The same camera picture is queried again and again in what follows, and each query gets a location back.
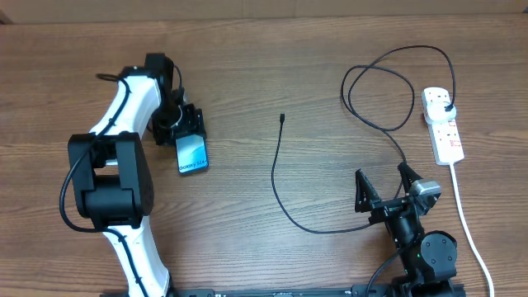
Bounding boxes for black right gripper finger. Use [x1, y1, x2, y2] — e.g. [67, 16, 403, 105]
[355, 169, 381, 213]
[398, 162, 422, 194]

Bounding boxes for black Galaxy smartphone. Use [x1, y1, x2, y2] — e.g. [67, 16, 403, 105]
[176, 134, 209, 175]

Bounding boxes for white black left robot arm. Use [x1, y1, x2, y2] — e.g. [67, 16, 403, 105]
[59, 53, 210, 296]

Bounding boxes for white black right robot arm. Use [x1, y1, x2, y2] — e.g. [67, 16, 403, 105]
[351, 162, 465, 296]

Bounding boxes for white charger plug adapter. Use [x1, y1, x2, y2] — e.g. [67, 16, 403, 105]
[424, 101, 457, 125]

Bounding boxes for white power strip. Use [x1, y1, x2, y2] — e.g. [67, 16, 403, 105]
[421, 87, 464, 166]

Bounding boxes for white power strip cord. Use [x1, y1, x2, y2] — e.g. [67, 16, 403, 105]
[448, 163, 495, 297]

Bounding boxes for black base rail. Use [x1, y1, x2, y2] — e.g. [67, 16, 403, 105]
[101, 283, 467, 297]

